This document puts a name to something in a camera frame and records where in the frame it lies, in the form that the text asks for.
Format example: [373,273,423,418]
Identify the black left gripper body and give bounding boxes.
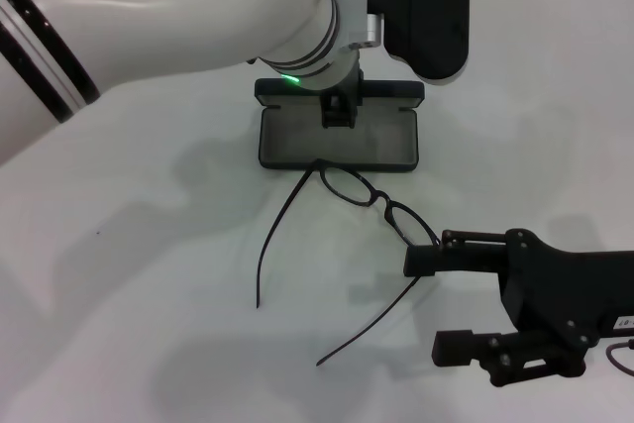
[319,64,367,131]

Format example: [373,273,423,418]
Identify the black thin-frame glasses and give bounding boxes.
[255,159,442,368]

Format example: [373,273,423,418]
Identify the black glasses case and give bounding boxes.
[254,76,425,172]

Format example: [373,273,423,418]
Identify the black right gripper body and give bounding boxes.
[497,228,634,378]

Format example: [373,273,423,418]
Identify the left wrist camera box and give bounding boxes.
[383,0,471,86]

